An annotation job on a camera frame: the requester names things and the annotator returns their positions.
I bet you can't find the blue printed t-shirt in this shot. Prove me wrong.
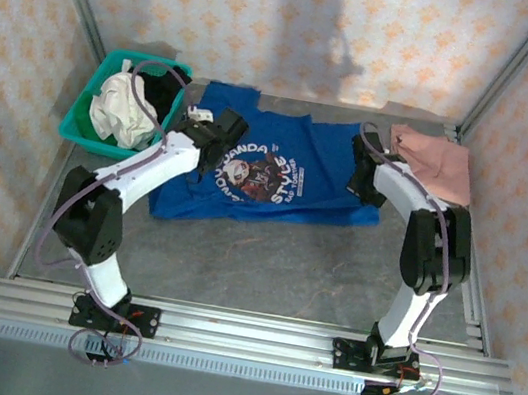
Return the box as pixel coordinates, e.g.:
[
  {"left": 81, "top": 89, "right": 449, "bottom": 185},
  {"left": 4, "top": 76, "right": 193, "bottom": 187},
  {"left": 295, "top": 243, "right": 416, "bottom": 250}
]
[{"left": 144, "top": 72, "right": 399, "bottom": 256}]

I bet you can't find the black crumpled t-shirt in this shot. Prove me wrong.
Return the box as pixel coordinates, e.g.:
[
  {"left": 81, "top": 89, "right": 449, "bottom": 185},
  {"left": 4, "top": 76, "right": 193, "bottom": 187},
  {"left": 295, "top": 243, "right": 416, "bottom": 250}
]
[{"left": 129, "top": 59, "right": 195, "bottom": 133}]

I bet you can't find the folded pink t-shirt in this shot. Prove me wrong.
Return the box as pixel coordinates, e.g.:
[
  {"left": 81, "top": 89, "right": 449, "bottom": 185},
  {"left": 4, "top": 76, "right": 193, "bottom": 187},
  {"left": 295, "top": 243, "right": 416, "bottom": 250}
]
[{"left": 378, "top": 120, "right": 482, "bottom": 209}]

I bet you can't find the white crumpled t-shirt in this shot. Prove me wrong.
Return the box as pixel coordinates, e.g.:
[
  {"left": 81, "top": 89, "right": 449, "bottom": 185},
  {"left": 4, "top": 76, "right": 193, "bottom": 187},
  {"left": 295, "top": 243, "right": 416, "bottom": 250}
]
[{"left": 83, "top": 55, "right": 176, "bottom": 156}]

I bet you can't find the teal plastic basket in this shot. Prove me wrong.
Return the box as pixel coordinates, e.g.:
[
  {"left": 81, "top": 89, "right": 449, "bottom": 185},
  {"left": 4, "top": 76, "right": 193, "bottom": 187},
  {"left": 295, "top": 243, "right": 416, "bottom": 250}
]
[{"left": 55, "top": 41, "right": 196, "bottom": 167}]

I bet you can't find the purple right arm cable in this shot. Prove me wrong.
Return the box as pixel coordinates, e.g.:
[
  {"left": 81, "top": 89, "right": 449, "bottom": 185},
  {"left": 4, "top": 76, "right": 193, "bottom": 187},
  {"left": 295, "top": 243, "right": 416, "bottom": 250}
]
[{"left": 314, "top": 119, "right": 483, "bottom": 395}]

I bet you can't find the aluminium side rail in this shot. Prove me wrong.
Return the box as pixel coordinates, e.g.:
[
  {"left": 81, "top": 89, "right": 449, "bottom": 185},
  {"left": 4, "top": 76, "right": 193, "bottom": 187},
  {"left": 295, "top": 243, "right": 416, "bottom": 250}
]
[{"left": 436, "top": 204, "right": 515, "bottom": 356}]

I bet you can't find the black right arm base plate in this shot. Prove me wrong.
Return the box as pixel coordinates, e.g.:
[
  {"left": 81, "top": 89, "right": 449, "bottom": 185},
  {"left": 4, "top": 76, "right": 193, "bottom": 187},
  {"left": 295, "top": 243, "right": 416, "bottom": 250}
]
[{"left": 328, "top": 334, "right": 423, "bottom": 384}]

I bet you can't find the aluminium mounting rail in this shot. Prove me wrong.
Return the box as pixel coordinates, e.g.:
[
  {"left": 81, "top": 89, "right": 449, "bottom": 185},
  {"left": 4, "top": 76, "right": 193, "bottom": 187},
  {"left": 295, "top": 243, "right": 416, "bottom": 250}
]
[{"left": 0, "top": 268, "right": 521, "bottom": 395}]

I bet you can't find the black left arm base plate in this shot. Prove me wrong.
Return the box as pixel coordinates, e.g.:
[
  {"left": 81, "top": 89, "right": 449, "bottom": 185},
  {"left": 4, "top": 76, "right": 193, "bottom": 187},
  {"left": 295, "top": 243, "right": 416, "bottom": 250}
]
[{"left": 67, "top": 293, "right": 162, "bottom": 341}]

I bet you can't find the grey slotted cable duct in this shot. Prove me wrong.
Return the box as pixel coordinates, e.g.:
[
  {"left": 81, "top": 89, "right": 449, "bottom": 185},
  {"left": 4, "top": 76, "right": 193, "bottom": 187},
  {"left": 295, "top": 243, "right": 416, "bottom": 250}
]
[{"left": 0, "top": 320, "right": 367, "bottom": 395}]

